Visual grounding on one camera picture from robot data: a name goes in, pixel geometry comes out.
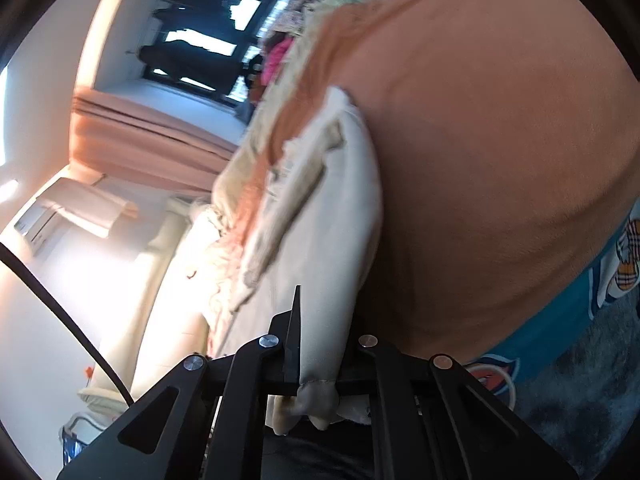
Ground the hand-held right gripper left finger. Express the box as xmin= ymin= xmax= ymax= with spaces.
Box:
xmin=56 ymin=285 xmax=303 ymax=480

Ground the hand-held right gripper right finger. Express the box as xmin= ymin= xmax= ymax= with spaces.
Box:
xmin=340 ymin=332 xmax=581 ymax=480

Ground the white jacket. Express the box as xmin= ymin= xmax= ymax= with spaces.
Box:
xmin=235 ymin=85 xmax=386 ymax=436

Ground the row of dark hanging clothes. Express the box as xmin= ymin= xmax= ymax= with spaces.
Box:
xmin=152 ymin=0 xmax=276 ymax=31

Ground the cream bed headboard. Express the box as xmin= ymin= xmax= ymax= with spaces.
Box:
xmin=77 ymin=195 xmax=221 ymax=411

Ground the beige blanket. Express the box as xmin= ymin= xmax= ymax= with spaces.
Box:
xmin=212 ymin=10 xmax=346 ymax=241

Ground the blue printed bed sheet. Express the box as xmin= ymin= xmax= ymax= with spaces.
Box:
xmin=465 ymin=210 xmax=640 ymax=396

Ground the grey rug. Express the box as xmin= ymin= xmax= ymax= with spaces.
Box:
xmin=510 ymin=280 xmax=640 ymax=480

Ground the orange duvet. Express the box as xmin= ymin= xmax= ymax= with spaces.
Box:
xmin=270 ymin=0 xmax=640 ymax=366

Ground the white air conditioner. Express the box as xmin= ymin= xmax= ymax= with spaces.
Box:
xmin=12 ymin=200 xmax=66 ymax=251
xmin=37 ymin=177 xmax=141 ymax=241

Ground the pink curtain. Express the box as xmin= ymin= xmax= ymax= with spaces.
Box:
xmin=70 ymin=87 xmax=246 ymax=196

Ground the dark plush toy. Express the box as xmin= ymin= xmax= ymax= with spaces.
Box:
xmin=240 ymin=52 xmax=266 ymax=106

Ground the pink plush toy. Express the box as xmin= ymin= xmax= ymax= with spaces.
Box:
xmin=262 ymin=37 xmax=296 ymax=86

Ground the black hanging coat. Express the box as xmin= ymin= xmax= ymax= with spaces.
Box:
xmin=137 ymin=42 xmax=241 ymax=96

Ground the dark framed window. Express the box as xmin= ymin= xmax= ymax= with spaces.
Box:
xmin=127 ymin=0 xmax=288 ymax=106

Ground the floral cloth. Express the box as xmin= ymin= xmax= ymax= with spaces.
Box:
xmin=270 ymin=0 xmax=321 ymax=36

